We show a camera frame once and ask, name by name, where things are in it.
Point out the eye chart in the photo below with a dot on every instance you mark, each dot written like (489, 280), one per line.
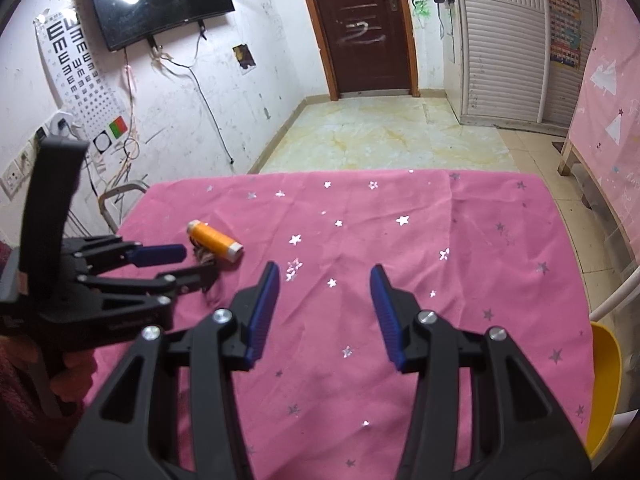
(80, 70)

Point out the pink star-print tablecloth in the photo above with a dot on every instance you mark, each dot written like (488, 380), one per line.
(400, 240)

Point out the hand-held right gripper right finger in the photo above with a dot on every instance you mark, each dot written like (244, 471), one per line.
(385, 310)

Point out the white wall socket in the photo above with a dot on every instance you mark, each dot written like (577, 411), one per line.
(14, 177)

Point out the small brown scrap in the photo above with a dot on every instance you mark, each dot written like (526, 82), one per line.
(204, 255)

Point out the person's left hand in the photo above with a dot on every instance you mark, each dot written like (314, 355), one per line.
(80, 372)

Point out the white power adapter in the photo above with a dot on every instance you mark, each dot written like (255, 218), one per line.
(62, 122)

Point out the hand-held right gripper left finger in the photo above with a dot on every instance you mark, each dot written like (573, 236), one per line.
(262, 310)

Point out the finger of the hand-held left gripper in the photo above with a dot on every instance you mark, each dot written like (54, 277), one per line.
(160, 255)
(190, 280)

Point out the dark wall box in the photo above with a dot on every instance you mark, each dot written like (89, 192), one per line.
(244, 56)

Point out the wooden bed frame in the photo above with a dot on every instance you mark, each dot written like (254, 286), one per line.
(567, 157)

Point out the yellow plastic container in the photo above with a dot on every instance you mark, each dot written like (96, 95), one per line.
(605, 390)

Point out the colourful chart poster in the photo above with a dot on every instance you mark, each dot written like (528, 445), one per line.
(565, 25)

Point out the orange thread spool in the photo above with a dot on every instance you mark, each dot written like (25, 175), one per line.
(215, 237)

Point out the black wall television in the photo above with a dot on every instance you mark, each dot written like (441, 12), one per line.
(160, 0)

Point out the dark brown door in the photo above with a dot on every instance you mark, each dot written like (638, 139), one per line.
(365, 25)

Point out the grey metal tube frame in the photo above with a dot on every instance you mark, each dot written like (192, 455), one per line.
(107, 200)

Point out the white louvered wardrobe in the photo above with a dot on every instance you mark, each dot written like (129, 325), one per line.
(500, 45)

